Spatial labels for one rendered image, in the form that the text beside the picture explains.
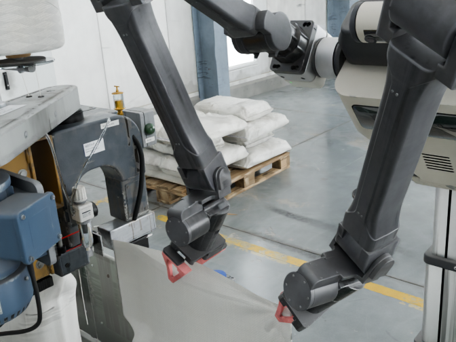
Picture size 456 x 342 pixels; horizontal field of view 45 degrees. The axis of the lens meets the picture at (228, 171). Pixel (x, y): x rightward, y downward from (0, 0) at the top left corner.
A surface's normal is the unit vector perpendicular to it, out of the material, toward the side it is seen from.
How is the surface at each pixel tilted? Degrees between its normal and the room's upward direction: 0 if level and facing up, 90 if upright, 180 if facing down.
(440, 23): 75
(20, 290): 91
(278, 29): 84
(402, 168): 117
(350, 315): 0
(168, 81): 85
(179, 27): 90
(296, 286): 80
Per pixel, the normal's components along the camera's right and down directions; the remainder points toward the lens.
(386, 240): 0.55, 0.62
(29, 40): 0.58, 0.28
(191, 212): 0.78, 0.06
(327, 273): 0.27, -0.76
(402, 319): -0.07, -0.94
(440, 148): -0.46, 0.83
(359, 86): -0.47, -0.54
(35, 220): 0.96, 0.03
